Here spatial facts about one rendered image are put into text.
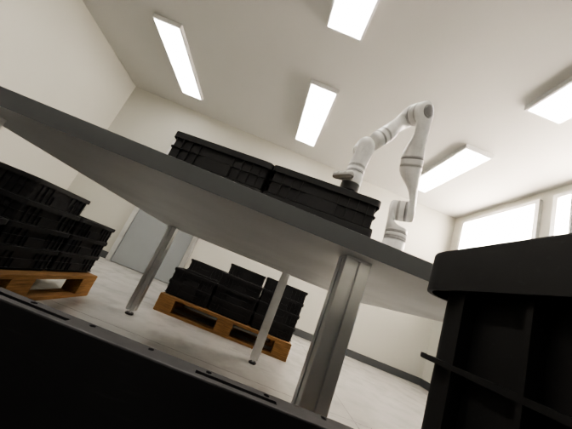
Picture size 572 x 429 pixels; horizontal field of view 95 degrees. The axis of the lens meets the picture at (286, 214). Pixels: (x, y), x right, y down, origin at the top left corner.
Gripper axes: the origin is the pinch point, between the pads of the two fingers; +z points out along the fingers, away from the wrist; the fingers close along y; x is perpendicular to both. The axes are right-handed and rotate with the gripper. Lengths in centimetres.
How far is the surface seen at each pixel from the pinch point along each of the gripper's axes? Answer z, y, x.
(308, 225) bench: 18.0, -22.9, 36.5
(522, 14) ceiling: -192, -27, -79
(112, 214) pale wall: 23, 416, 1
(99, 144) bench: 19, 5, 72
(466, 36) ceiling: -192, 5, -78
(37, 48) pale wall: -108, 349, 157
